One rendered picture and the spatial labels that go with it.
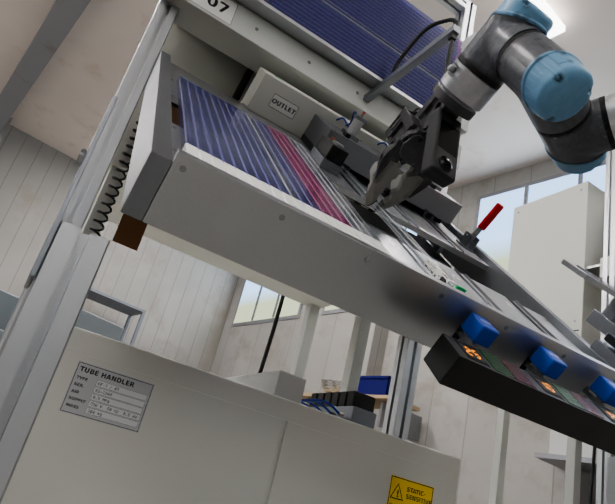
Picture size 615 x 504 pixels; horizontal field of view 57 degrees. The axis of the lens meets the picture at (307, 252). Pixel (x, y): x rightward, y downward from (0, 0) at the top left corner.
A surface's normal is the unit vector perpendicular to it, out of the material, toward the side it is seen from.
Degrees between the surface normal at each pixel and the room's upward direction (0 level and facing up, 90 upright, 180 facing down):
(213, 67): 90
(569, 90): 145
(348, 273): 133
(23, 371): 90
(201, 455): 90
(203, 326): 90
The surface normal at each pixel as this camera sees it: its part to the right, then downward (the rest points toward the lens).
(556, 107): 0.26, 0.68
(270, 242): 0.22, 0.43
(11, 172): 0.63, -0.17
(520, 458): -0.74, -0.43
